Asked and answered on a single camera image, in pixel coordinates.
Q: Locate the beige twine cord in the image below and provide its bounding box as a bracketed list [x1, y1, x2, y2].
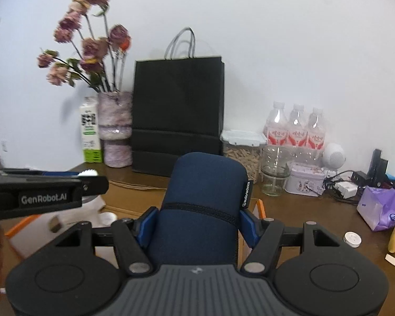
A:
[108, 178, 168, 191]

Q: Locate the clear water bottle red label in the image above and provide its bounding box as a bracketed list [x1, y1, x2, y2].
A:
[265, 101, 288, 147]
[307, 107, 327, 150]
[288, 103, 308, 149]

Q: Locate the clear container of seeds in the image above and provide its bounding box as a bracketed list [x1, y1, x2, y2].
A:
[220, 129, 267, 185]

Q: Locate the purple tissue pack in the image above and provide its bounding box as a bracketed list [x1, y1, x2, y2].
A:
[356, 185, 395, 232]

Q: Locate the wooden desktop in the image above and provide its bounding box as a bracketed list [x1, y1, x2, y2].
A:
[64, 161, 395, 316]

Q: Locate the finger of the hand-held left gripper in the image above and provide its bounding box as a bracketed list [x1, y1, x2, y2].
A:
[80, 176, 110, 196]
[0, 168, 83, 177]

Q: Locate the black upright device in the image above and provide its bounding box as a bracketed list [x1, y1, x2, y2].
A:
[369, 149, 389, 188]

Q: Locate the small white round lid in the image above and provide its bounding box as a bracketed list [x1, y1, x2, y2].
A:
[343, 231, 362, 248]

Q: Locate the white round speaker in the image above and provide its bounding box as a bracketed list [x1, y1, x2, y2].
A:
[322, 142, 347, 180]

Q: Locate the navy blue fabric pouch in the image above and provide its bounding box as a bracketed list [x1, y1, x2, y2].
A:
[147, 152, 250, 265]

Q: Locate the white green milk carton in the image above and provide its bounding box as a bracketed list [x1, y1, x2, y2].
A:
[79, 96, 104, 163]

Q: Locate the clear glass jar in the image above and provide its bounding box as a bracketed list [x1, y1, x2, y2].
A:
[260, 145, 293, 197]

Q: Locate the dried pink rose bouquet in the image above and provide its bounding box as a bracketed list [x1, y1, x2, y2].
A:
[37, 0, 132, 93]

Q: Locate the black paper bag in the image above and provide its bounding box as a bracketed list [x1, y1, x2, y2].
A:
[131, 27, 225, 178]

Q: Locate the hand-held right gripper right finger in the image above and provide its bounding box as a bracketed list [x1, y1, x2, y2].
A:
[239, 209, 341, 274]

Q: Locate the purple mottled vase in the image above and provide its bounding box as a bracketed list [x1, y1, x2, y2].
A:
[97, 90, 134, 168]

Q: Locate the floral tin box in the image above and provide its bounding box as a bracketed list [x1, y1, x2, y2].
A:
[284, 161, 326, 197]

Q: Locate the white charger with cables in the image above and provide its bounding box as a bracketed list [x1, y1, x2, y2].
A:
[329, 170, 369, 201]

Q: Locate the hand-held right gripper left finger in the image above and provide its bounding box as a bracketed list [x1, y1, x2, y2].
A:
[54, 206, 159, 276]

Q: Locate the red cardboard box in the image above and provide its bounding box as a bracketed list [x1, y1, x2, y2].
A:
[5, 194, 267, 267]

